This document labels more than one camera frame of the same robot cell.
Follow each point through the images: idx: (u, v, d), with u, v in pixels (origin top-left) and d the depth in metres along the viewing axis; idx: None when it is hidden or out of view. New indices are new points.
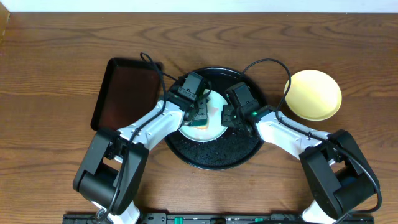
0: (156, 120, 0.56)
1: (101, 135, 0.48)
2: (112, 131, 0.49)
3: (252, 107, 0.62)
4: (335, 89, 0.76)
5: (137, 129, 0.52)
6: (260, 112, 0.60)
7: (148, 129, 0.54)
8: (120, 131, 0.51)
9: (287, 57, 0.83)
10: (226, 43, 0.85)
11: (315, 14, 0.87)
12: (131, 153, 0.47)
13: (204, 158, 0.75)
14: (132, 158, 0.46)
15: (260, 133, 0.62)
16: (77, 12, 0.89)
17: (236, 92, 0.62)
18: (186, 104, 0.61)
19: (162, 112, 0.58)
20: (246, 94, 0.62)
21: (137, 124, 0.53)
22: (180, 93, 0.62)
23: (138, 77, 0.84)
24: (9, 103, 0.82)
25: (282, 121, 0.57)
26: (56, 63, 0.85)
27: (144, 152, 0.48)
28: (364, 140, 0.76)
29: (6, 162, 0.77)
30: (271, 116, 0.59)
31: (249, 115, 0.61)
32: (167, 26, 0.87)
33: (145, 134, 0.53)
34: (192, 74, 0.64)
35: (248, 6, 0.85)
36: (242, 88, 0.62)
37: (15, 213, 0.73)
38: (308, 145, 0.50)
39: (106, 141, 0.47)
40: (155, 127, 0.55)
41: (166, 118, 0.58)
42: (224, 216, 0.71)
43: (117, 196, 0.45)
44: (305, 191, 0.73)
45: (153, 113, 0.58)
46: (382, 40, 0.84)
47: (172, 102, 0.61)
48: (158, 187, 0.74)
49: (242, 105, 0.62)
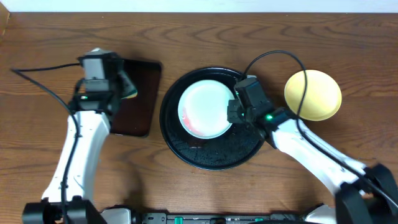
0: (76, 150, 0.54)
1: (28, 216, 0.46)
2: (40, 203, 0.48)
3: (265, 109, 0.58)
4: (334, 89, 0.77)
5: (62, 183, 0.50)
6: (276, 115, 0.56)
7: (77, 170, 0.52)
8: (47, 196, 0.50)
9: (287, 57, 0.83)
10: (226, 43, 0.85)
11: (316, 14, 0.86)
12: (69, 214, 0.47)
13: (204, 158, 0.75)
14: (76, 216, 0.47)
15: (275, 140, 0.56)
16: (77, 12, 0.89)
17: (247, 89, 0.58)
18: (101, 98, 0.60)
19: (78, 135, 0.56)
20: (259, 94, 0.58)
21: (60, 173, 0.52)
22: (89, 88, 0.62)
23: (138, 77, 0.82)
24: (9, 103, 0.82)
25: (305, 135, 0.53)
26: (56, 63, 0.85)
27: (83, 206, 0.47)
28: (363, 140, 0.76)
29: (6, 162, 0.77)
30: (290, 123, 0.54)
31: (264, 119, 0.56)
32: (167, 26, 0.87)
33: (74, 177, 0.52)
34: (87, 60, 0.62)
35: (248, 6, 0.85)
36: (255, 86, 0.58)
37: (17, 213, 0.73)
38: (342, 180, 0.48)
39: (38, 219, 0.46)
40: (81, 162, 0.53)
41: (86, 138, 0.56)
42: (224, 216, 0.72)
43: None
44: (305, 191, 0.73)
45: (70, 143, 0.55)
46: (383, 40, 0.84)
47: (84, 102, 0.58)
48: (158, 187, 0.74)
49: (255, 105, 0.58)
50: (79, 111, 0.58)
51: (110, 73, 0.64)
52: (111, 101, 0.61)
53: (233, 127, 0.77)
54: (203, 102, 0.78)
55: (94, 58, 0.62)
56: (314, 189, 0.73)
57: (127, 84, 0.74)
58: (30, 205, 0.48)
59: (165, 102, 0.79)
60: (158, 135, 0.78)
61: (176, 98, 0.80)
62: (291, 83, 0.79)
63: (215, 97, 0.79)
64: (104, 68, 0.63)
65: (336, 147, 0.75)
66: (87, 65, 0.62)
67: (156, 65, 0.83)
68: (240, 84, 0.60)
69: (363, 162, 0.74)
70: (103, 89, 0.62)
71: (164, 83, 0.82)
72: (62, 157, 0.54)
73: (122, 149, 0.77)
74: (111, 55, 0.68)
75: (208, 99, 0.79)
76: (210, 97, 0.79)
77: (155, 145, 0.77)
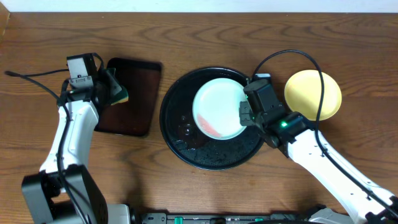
0: (69, 129, 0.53)
1: (28, 187, 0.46)
2: (37, 175, 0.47)
3: (276, 114, 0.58)
4: (335, 91, 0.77)
5: (58, 155, 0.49)
6: (290, 122, 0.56)
7: (70, 144, 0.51)
8: (43, 168, 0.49)
9: (287, 57, 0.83)
10: (226, 43, 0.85)
11: (316, 14, 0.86)
12: (68, 180, 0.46)
13: (204, 158, 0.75)
14: (74, 181, 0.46)
15: (288, 149, 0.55)
16: (77, 12, 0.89)
17: (259, 93, 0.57)
18: (87, 92, 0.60)
19: (71, 117, 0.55)
20: (272, 98, 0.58)
21: (55, 149, 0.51)
22: (75, 86, 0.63)
23: (138, 78, 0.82)
24: (9, 103, 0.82)
25: (328, 154, 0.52)
26: (56, 63, 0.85)
27: (79, 170, 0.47)
28: (364, 140, 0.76)
29: (6, 161, 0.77)
30: (308, 135, 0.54)
31: (277, 126, 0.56)
32: (167, 26, 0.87)
33: (69, 150, 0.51)
34: (69, 61, 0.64)
35: (248, 6, 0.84)
36: (267, 90, 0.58)
37: (17, 213, 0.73)
38: (368, 210, 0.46)
39: (37, 190, 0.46)
40: (74, 136, 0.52)
41: (78, 119, 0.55)
42: (224, 216, 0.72)
43: (87, 220, 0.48)
44: (305, 191, 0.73)
45: (63, 124, 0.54)
46: (383, 40, 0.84)
47: (73, 99, 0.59)
48: (158, 187, 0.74)
49: (266, 110, 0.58)
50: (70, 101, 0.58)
51: (92, 70, 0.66)
52: (97, 94, 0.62)
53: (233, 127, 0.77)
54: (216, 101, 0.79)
55: (75, 57, 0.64)
56: (314, 189, 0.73)
57: (115, 86, 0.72)
58: (28, 177, 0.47)
59: (165, 102, 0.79)
60: (158, 135, 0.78)
61: (176, 98, 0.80)
62: (291, 84, 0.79)
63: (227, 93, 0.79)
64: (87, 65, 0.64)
65: (336, 147, 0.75)
66: (71, 65, 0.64)
67: (156, 65, 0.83)
68: (251, 86, 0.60)
69: (363, 162, 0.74)
70: (89, 84, 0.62)
71: (164, 83, 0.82)
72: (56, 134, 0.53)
73: (122, 149, 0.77)
74: (94, 55, 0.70)
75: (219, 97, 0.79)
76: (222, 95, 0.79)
77: (155, 145, 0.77)
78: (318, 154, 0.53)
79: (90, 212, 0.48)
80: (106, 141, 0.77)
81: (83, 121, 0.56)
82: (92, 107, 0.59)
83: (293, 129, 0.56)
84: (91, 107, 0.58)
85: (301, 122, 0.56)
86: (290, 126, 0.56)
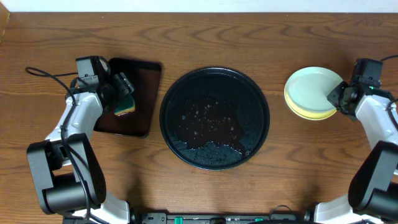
0: (74, 112, 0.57)
1: (33, 152, 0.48)
2: (41, 142, 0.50)
3: (370, 83, 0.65)
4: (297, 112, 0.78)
5: (62, 127, 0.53)
6: (379, 89, 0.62)
7: (74, 120, 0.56)
8: (48, 138, 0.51)
9: (287, 57, 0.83)
10: (226, 43, 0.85)
11: (316, 14, 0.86)
12: (70, 147, 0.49)
13: (204, 158, 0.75)
14: (76, 147, 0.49)
15: (362, 103, 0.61)
16: (77, 12, 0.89)
17: (367, 63, 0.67)
18: (95, 88, 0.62)
19: (76, 102, 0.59)
20: (372, 70, 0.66)
21: (60, 125, 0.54)
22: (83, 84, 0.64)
23: (138, 78, 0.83)
24: (8, 103, 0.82)
25: (389, 109, 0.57)
26: (56, 63, 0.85)
27: (81, 137, 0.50)
28: (363, 140, 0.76)
29: (5, 161, 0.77)
30: (383, 98, 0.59)
31: (365, 84, 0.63)
32: (167, 26, 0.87)
33: (73, 126, 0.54)
34: (78, 63, 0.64)
35: (247, 6, 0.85)
36: (375, 66, 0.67)
37: (16, 213, 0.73)
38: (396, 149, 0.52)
39: (42, 153, 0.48)
40: (79, 117, 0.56)
41: (82, 106, 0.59)
42: (224, 216, 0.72)
43: (86, 188, 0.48)
44: (305, 190, 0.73)
45: (69, 108, 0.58)
46: (383, 40, 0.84)
47: (80, 92, 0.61)
48: (158, 187, 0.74)
49: (363, 76, 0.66)
50: (78, 93, 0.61)
51: (100, 70, 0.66)
52: (103, 89, 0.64)
53: (229, 119, 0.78)
54: (301, 88, 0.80)
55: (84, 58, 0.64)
56: (314, 188, 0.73)
57: (122, 89, 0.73)
58: (33, 144, 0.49)
59: (165, 102, 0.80)
60: (158, 135, 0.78)
61: (176, 98, 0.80)
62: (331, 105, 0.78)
63: (316, 79, 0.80)
64: (96, 66, 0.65)
65: (336, 147, 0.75)
66: (79, 64, 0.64)
67: (155, 65, 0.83)
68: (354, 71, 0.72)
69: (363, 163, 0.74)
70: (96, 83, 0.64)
71: (164, 83, 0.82)
72: (61, 117, 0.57)
73: (122, 149, 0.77)
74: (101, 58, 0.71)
75: (310, 83, 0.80)
76: (306, 81, 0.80)
77: (155, 145, 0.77)
78: (382, 107, 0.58)
79: (90, 178, 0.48)
80: (106, 140, 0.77)
81: (87, 108, 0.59)
82: (97, 98, 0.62)
83: (378, 92, 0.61)
84: (96, 98, 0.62)
85: (388, 94, 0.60)
86: (375, 89, 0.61)
